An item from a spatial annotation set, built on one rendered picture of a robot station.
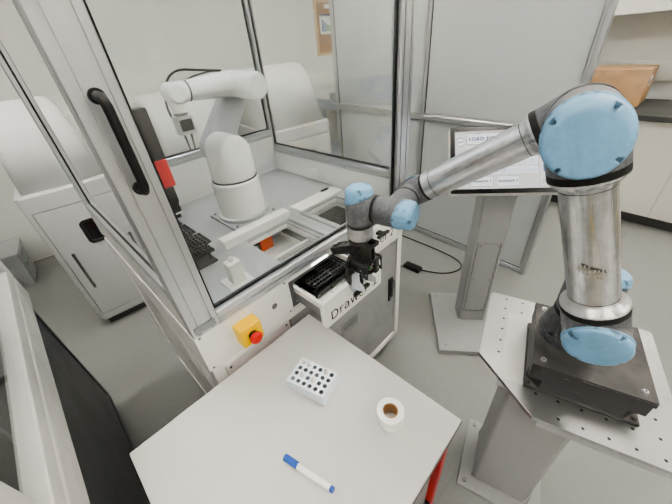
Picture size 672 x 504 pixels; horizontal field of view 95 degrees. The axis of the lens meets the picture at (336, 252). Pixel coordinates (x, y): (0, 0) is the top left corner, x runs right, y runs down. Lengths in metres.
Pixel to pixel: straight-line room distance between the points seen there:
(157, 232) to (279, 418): 0.56
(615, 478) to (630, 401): 0.94
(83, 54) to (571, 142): 0.77
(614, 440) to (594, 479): 0.86
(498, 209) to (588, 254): 1.05
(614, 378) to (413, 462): 0.52
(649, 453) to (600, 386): 0.16
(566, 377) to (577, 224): 0.44
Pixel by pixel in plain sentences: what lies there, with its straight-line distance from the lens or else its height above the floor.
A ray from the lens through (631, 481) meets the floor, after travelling 1.98.
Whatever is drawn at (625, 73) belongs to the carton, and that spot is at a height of 1.15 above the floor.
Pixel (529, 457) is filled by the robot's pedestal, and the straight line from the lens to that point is 1.43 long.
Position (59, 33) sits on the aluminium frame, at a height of 1.62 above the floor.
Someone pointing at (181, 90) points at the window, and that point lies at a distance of 0.76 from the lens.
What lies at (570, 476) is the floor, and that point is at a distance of 1.87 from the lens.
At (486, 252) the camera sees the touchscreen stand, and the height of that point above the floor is 0.56.
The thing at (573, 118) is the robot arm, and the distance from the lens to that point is 0.61.
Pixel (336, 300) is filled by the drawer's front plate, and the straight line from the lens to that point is 0.98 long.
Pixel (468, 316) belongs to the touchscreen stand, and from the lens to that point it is 2.17.
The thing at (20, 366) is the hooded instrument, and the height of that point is 0.96.
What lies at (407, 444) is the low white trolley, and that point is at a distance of 0.90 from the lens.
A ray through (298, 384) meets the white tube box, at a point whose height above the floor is 0.80.
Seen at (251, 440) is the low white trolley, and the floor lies 0.76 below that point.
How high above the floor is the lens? 1.58
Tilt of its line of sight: 35 degrees down
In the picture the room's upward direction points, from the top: 6 degrees counter-clockwise
